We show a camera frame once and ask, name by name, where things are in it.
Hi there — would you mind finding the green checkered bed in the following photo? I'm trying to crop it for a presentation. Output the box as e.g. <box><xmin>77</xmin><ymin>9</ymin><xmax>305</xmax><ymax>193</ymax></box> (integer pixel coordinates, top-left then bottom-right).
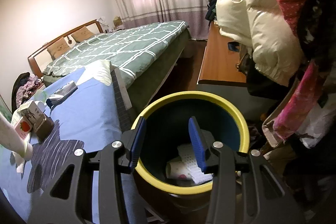
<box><xmin>43</xmin><ymin>20</ymin><xmax>190</xmax><ymax>114</ymax></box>

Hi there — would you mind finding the white cylindrical bottle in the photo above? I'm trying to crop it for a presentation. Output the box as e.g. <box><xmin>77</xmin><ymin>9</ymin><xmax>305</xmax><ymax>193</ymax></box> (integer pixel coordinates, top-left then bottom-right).
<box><xmin>0</xmin><ymin>114</ymin><xmax>33</xmax><ymax>160</ymax></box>

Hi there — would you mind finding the wooden desk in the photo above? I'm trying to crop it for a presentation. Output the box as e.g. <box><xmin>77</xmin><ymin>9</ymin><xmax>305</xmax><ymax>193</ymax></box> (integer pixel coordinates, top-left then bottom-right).
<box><xmin>198</xmin><ymin>23</ymin><xmax>247</xmax><ymax>87</ymax></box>

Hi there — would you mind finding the brown pillow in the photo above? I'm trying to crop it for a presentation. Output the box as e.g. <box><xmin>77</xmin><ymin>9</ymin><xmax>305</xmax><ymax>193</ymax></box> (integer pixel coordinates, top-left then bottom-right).
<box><xmin>71</xmin><ymin>27</ymin><xmax>95</xmax><ymax>43</ymax></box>
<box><xmin>47</xmin><ymin>38</ymin><xmax>71</xmax><ymax>60</ymax></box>

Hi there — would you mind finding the dark clothes pile on desk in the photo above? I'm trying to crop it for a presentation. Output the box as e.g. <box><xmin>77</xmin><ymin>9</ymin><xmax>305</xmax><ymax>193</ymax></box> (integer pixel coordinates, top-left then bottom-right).
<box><xmin>205</xmin><ymin>0</ymin><xmax>217</xmax><ymax>26</ymax></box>

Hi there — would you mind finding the pile of clothes on nightstand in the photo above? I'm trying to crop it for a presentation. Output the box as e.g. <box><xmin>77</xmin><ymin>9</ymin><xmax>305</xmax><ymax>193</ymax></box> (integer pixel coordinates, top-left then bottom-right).
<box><xmin>11</xmin><ymin>72</ymin><xmax>43</xmax><ymax>112</ymax></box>

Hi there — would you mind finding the pink floral cloth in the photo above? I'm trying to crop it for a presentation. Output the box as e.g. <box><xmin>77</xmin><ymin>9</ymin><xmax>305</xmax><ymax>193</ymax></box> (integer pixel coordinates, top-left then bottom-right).
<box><xmin>273</xmin><ymin>60</ymin><xmax>322</xmax><ymax>141</ymax></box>

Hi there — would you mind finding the wooden headboard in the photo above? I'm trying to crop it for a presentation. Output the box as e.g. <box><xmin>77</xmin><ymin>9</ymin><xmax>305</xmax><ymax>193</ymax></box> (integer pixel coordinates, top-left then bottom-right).
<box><xmin>27</xmin><ymin>19</ymin><xmax>104</xmax><ymax>78</ymax></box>

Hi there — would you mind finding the white paper trash in bin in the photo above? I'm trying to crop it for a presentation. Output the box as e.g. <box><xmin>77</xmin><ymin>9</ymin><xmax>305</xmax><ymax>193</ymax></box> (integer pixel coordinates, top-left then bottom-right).
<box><xmin>166</xmin><ymin>144</ymin><xmax>213</xmax><ymax>187</ymax></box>

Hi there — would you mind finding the right brown pillow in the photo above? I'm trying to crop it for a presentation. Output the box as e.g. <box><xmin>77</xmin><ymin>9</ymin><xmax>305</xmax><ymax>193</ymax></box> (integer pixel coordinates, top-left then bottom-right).
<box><xmin>71</xmin><ymin>27</ymin><xmax>95</xmax><ymax>43</ymax></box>

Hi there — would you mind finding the pink strawberry milk carton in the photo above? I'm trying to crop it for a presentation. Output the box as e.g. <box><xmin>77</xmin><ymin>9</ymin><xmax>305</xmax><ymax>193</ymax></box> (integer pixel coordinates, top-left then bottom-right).
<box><xmin>14</xmin><ymin>116</ymin><xmax>33</xmax><ymax>140</ymax></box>

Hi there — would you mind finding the cream down jacket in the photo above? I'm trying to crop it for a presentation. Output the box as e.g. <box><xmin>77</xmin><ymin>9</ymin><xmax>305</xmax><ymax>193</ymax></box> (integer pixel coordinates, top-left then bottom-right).
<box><xmin>216</xmin><ymin>0</ymin><xmax>302</xmax><ymax>86</ymax></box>

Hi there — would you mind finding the floral tea box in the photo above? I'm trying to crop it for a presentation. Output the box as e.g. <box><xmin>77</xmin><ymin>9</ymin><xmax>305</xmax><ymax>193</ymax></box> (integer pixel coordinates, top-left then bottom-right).
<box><xmin>18</xmin><ymin>100</ymin><xmax>46</xmax><ymax>128</ymax></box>

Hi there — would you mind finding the silver blue snack wrapper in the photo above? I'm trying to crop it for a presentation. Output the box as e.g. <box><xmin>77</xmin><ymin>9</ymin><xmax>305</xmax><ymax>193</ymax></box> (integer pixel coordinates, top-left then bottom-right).
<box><xmin>46</xmin><ymin>81</ymin><xmax>78</xmax><ymax>108</ymax></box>

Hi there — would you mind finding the blue patterned table cloth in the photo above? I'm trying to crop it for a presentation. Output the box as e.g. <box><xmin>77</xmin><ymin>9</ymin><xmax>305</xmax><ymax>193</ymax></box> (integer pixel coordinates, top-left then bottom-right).
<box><xmin>1</xmin><ymin>61</ymin><xmax>147</xmax><ymax>223</ymax></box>

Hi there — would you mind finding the yellow rimmed trash bin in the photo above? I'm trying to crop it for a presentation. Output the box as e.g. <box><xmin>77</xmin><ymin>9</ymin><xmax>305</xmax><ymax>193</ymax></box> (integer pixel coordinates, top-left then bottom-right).
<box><xmin>135</xmin><ymin>91</ymin><xmax>249</xmax><ymax>195</ymax></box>

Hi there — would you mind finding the left brown pillow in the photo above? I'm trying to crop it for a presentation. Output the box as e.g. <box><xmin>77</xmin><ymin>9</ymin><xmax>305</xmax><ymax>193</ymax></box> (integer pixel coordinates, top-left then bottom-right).
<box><xmin>47</xmin><ymin>38</ymin><xmax>71</xmax><ymax>60</ymax></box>

